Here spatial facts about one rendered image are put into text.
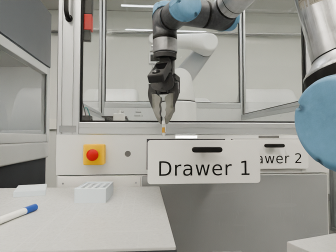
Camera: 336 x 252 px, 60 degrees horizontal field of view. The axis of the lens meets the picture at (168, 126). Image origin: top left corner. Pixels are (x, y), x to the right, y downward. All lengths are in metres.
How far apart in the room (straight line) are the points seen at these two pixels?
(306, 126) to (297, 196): 0.84
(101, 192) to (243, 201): 0.56
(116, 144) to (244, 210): 0.54
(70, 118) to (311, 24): 0.86
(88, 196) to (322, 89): 0.63
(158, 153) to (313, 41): 0.45
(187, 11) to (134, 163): 0.56
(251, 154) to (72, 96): 0.66
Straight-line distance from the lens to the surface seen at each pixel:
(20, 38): 1.75
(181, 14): 0.81
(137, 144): 1.07
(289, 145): 1.18
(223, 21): 0.88
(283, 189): 1.21
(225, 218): 1.15
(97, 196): 0.82
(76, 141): 1.10
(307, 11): 0.46
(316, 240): 0.59
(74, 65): 1.14
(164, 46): 0.88
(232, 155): 0.77
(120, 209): 0.75
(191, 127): 1.08
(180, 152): 0.74
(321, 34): 0.43
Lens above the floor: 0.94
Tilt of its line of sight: 2 degrees up
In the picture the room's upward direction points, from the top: straight up
